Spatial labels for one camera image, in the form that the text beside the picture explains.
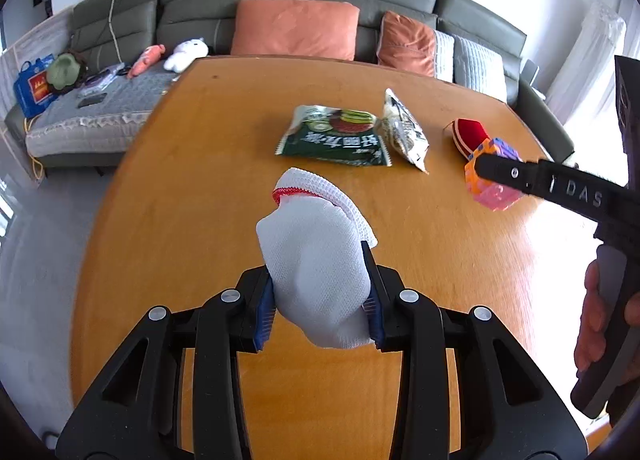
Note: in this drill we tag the person's right hand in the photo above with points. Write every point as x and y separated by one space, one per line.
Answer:
592 330

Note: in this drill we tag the white plush toy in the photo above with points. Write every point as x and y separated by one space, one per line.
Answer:
186 54

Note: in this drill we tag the colourful puzzle cube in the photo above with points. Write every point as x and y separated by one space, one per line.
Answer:
492 195

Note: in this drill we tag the pink plush toy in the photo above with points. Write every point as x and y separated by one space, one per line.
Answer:
145 60

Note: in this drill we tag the blue shopping bag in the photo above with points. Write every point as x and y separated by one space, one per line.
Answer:
32 87

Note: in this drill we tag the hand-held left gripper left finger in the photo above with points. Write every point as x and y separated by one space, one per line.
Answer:
264 320

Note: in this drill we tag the green seaweed snack packet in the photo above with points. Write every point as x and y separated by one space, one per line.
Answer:
330 140

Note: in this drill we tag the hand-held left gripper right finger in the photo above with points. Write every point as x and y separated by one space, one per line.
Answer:
372 320

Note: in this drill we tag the dark phone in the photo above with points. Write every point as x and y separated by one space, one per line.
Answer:
91 101

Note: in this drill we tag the wide grey quilted cushion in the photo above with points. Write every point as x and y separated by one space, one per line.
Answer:
477 67

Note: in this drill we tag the red pouch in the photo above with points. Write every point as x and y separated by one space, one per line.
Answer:
467 135

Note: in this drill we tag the narrow grey quilted cushion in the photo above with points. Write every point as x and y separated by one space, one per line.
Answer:
444 57

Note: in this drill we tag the white mesh cloth red trim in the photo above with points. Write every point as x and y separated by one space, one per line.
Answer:
310 260

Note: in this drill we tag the white curtain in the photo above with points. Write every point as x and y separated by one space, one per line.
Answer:
590 65

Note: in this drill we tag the grey chair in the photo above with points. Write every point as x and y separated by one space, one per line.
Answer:
531 74

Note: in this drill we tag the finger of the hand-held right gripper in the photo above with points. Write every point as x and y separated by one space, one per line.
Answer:
550 182

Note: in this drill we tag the large orange cushion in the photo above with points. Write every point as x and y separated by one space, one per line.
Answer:
295 30

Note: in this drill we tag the clear plastic bag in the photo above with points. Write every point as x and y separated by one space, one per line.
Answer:
102 79

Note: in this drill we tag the grey quilted blanket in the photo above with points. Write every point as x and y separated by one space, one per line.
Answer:
100 127

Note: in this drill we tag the small orange cushion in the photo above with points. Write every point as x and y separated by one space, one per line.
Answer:
405 45

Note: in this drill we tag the green hat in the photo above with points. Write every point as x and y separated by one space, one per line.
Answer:
65 72

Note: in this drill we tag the white seed snack packet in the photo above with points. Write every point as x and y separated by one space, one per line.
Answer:
405 132

